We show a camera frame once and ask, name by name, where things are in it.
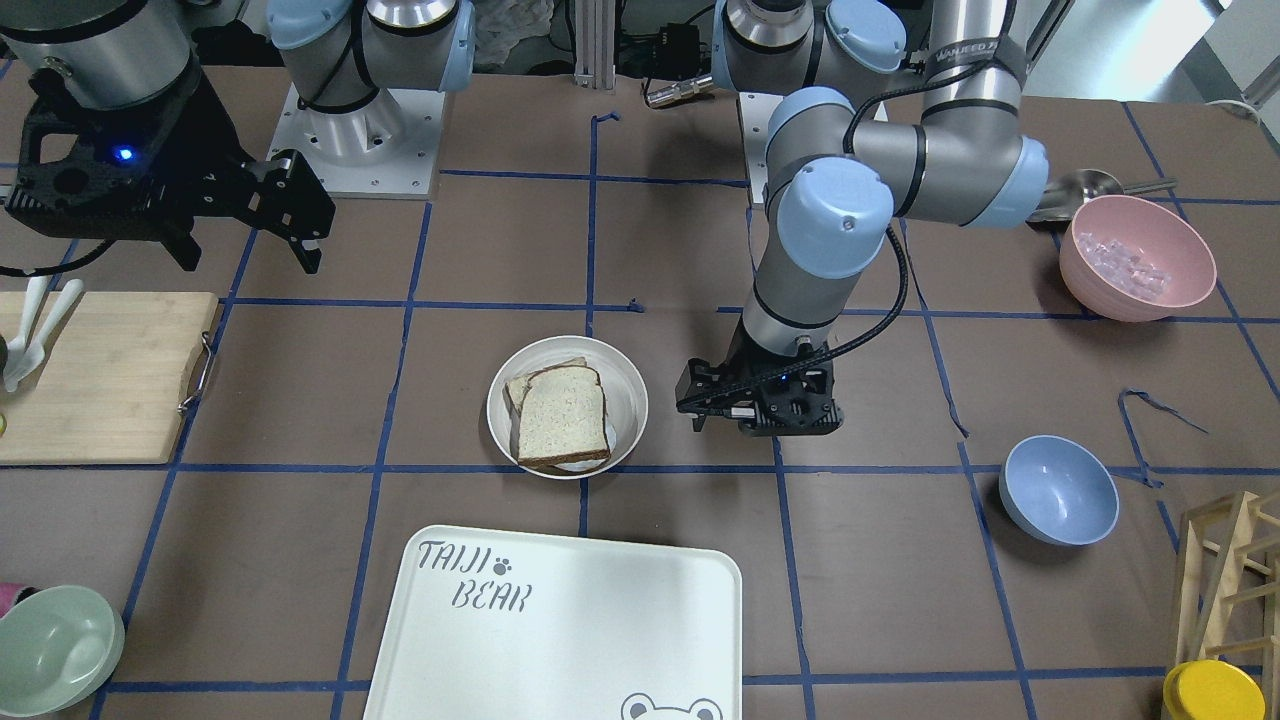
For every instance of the wooden cutting board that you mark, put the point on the wooden cutting board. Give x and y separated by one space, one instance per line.
114 377

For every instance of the green bowl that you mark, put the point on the green bowl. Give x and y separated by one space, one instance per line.
57 647

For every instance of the bread slice on plate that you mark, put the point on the bread slice on plate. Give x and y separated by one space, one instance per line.
518 387

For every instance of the metal scoop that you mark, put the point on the metal scoop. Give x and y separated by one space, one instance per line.
1063 196

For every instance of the blue bowl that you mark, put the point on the blue bowl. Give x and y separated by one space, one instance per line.
1058 492

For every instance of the pink bowl with ice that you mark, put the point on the pink bowl with ice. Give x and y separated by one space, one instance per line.
1130 260

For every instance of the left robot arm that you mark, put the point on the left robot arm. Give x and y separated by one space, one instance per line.
834 272

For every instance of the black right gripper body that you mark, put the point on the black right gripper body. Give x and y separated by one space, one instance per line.
205 150

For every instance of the pink cloth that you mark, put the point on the pink cloth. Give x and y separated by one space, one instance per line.
13 593

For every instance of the wooden dish rack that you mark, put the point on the wooden dish rack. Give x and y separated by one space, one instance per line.
1227 559

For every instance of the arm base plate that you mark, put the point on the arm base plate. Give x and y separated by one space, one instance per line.
760 150
387 150

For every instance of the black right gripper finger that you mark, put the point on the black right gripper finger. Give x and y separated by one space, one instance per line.
180 245
296 207

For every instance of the white bread slice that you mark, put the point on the white bread slice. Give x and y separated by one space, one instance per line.
562 418

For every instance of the white plastic spoon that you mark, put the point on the white plastic spoon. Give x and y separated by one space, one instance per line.
64 305

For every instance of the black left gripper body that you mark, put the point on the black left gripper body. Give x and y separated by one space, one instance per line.
703 385

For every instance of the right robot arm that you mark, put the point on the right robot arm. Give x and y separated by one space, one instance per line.
340 54

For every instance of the yellow mug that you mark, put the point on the yellow mug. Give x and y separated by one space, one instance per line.
1211 689

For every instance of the white bear tray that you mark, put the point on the white bear tray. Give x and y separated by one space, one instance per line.
492 624

